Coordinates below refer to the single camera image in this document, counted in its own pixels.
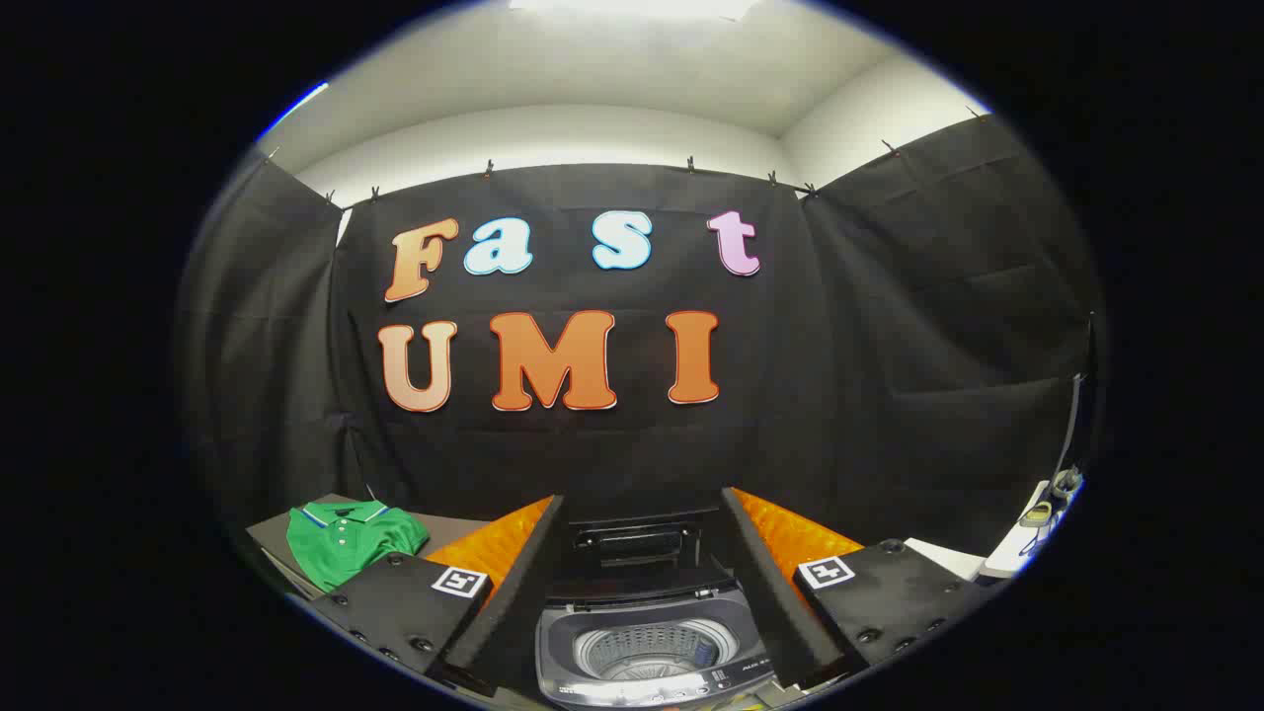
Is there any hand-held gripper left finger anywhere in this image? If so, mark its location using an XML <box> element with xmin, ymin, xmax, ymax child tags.
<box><xmin>309</xmin><ymin>494</ymin><xmax>571</xmax><ymax>702</ymax></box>

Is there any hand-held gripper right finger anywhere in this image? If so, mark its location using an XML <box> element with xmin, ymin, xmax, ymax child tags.
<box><xmin>720</xmin><ymin>486</ymin><xmax>990</xmax><ymax>692</ymax></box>

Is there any grey washing machine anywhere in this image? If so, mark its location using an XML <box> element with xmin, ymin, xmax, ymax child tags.
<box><xmin>535</xmin><ymin>581</ymin><xmax>783</xmax><ymax>711</ymax></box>

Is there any green polo shirt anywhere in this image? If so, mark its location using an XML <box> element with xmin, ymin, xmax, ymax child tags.
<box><xmin>286</xmin><ymin>500</ymin><xmax>431</xmax><ymax>594</ymax></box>

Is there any grey board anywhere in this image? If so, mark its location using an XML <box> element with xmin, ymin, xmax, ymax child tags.
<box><xmin>245</xmin><ymin>494</ymin><xmax>495</xmax><ymax>600</ymax></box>

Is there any black backdrop cloth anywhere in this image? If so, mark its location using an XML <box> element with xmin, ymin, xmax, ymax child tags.
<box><xmin>178</xmin><ymin>114</ymin><xmax>1102</xmax><ymax>564</ymax></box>

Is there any white side table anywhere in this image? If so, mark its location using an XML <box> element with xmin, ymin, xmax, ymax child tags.
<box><xmin>904</xmin><ymin>479</ymin><xmax>1084</xmax><ymax>584</ymax></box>

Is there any ceiling light panel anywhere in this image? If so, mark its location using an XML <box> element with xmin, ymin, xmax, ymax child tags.
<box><xmin>507</xmin><ymin>0</ymin><xmax>763</xmax><ymax>23</ymax></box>

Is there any grey hanging strap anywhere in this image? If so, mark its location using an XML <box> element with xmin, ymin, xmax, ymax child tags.
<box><xmin>1050</xmin><ymin>370</ymin><xmax>1088</xmax><ymax>500</ymax></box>

